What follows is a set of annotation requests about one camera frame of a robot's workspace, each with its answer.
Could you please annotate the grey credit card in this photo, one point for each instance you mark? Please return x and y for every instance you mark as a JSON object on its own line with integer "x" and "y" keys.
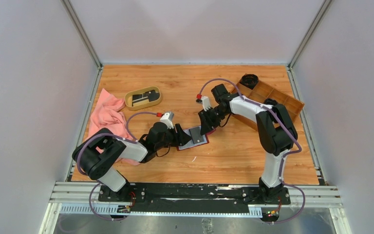
{"x": 196, "y": 136}

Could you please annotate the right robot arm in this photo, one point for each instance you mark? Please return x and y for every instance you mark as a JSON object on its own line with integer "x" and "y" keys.
{"x": 276, "y": 130}

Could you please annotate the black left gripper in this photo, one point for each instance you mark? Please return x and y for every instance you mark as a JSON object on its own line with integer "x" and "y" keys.
{"x": 183, "y": 137}

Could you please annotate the oval wooden tray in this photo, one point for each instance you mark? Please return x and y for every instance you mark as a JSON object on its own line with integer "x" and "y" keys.
{"x": 143, "y": 104}

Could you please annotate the wooden compartment organizer tray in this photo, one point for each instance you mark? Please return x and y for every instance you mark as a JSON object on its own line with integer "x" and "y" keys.
{"x": 262, "y": 91}

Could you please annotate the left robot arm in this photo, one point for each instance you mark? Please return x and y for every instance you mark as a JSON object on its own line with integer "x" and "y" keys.
{"x": 97, "y": 155}

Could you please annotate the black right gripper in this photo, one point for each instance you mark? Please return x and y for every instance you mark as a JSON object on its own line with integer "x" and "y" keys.
{"x": 207, "y": 124}

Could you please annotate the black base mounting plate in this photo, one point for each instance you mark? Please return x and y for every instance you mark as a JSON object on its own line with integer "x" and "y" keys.
{"x": 193, "y": 198}

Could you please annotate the black tape roll top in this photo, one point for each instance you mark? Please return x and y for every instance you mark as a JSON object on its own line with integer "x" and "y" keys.
{"x": 249, "y": 80}

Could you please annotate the pink cloth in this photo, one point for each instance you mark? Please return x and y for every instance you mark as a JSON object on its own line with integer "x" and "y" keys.
{"x": 108, "y": 114}

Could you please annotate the black tape roll right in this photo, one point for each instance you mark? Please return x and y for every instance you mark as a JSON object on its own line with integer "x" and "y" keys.
{"x": 270, "y": 101}

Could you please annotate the aluminium frame rail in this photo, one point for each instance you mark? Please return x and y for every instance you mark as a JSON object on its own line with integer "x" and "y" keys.
{"x": 81, "y": 198}

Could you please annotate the black tape roll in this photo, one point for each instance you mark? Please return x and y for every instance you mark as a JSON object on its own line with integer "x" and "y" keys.
{"x": 270, "y": 101}
{"x": 249, "y": 80}

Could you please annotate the red leather card holder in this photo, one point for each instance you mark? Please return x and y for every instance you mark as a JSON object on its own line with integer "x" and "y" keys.
{"x": 190, "y": 144}

